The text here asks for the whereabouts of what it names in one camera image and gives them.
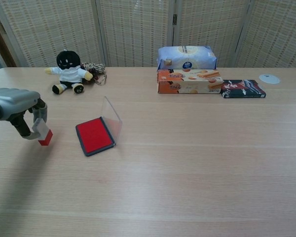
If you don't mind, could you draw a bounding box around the pale blue snack bag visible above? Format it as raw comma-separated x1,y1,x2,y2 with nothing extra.
157,45,218,71

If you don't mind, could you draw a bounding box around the bamboo folding screen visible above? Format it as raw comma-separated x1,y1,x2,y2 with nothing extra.
0,0,296,68

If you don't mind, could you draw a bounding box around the brown wooden door panel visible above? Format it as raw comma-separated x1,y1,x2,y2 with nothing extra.
0,12,17,73

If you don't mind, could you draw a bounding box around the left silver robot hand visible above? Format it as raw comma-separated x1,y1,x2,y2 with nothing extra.
0,88,48,141

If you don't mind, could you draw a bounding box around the small red stamp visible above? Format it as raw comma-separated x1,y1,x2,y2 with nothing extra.
32,118,54,147

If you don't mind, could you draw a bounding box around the black-headed plush doll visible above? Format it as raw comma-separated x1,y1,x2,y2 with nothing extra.
44,50,93,95

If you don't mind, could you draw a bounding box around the dark red snack packet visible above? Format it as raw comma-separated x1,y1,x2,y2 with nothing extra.
221,79,267,99

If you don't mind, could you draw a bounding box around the grey round cable grommet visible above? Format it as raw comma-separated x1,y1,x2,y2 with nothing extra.
259,73,281,85

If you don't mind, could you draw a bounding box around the orange biscuit box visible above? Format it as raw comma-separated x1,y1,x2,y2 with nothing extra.
157,69,224,95

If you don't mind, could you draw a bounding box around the red ink pad clear lid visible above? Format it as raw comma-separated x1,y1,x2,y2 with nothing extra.
75,96,123,157

